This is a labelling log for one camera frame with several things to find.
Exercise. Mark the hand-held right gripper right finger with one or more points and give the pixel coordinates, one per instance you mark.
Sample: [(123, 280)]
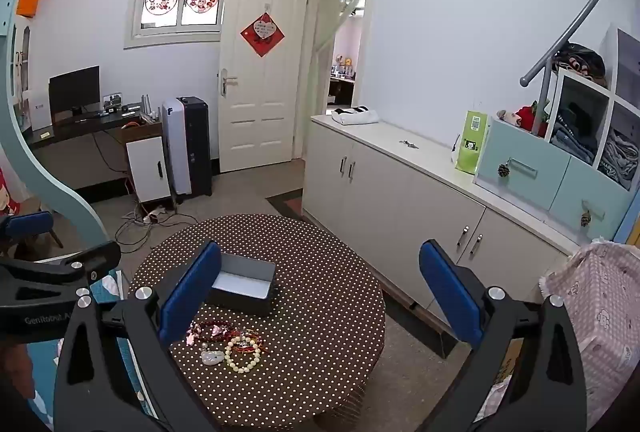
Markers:
[(450, 297)]

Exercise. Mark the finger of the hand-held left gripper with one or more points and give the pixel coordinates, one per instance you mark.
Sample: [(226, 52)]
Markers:
[(97, 258), (27, 224)]

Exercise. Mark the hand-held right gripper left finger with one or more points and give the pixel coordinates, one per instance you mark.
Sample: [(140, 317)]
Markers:
[(190, 294)]

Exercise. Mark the grey metal box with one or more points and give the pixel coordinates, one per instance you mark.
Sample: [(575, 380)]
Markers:
[(250, 279)]

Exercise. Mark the person's left hand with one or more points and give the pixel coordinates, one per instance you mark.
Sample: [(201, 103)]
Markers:
[(12, 377)]

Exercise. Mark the red cartoon cushion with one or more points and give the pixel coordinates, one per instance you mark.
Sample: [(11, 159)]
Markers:
[(7, 192)]

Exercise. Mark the white power strip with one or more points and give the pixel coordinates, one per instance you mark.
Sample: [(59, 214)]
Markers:
[(152, 216)]

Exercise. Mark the dark top desk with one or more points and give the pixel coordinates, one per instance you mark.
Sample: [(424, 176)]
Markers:
[(75, 157)]

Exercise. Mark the small white cabinet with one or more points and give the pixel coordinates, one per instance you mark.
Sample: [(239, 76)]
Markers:
[(145, 169)]

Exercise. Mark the white sideboard cabinet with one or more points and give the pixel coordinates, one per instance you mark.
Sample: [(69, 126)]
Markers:
[(400, 192)]

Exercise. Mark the brown polka-dot tablecloth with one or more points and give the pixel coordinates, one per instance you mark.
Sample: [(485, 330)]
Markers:
[(310, 312)]

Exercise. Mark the dark door mat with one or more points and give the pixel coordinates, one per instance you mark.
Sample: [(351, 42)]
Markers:
[(285, 203)]

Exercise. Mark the white tower fan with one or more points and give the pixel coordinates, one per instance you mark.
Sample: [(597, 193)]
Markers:
[(172, 147)]

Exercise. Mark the pine cone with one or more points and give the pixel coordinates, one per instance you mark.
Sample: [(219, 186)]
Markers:
[(585, 218), (503, 171)]

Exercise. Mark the black computer monitor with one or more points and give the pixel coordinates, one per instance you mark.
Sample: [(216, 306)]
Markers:
[(75, 89)]

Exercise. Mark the black upright appliance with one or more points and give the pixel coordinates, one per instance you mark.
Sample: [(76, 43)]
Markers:
[(200, 147)]

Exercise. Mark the pink patterned blanket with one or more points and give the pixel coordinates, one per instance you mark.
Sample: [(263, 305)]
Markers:
[(600, 312)]

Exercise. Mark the green paper box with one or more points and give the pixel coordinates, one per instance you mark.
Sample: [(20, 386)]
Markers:
[(471, 142)]

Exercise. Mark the light teal drawer staircase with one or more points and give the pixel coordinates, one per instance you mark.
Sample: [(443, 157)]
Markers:
[(500, 147)]

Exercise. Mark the bunch of keys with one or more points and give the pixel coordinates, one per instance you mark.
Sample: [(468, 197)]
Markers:
[(409, 144)]

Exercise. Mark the red stuffed toy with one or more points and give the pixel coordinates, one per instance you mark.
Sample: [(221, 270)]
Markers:
[(527, 117)]

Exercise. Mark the folded white cloth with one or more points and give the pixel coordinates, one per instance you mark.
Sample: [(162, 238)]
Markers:
[(356, 117)]

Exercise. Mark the white panel door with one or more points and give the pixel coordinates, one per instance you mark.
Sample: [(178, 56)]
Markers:
[(265, 102)]

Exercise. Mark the white framed window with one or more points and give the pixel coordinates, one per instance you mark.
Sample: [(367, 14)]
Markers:
[(182, 29)]

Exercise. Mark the white cubby shelf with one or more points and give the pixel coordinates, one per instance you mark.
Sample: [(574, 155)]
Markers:
[(610, 97)]

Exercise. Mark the dark bundled clothing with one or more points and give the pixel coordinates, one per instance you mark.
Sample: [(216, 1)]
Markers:
[(580, 62)]

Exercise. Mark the red diamond door decoration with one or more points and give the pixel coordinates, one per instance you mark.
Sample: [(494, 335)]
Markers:
[(262, 34)]

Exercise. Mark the grey metal handrail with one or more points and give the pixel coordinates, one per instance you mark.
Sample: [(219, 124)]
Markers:
[(575, 22)]

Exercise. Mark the light teal bed frame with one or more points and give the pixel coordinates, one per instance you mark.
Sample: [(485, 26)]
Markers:
[(30, 172)]

